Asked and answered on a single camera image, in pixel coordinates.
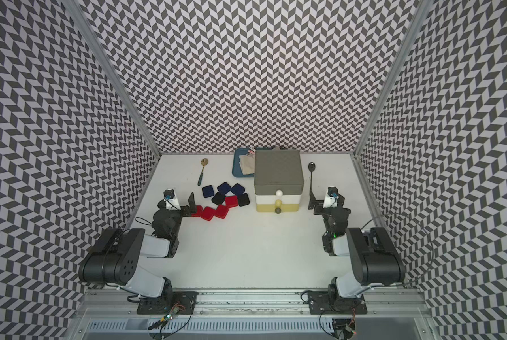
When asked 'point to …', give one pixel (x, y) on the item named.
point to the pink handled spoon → (251, 151)
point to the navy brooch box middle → (224, 188)
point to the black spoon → (311, 167)
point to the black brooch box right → (243, 200)
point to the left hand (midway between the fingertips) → (182, 195)
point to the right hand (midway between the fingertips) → (321, 193)
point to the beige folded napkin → (247, 163)
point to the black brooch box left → (218, 198)
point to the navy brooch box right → (237, 189)
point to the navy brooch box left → (207, 191)
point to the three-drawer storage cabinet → (278, 180)
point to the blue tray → (236, 168)
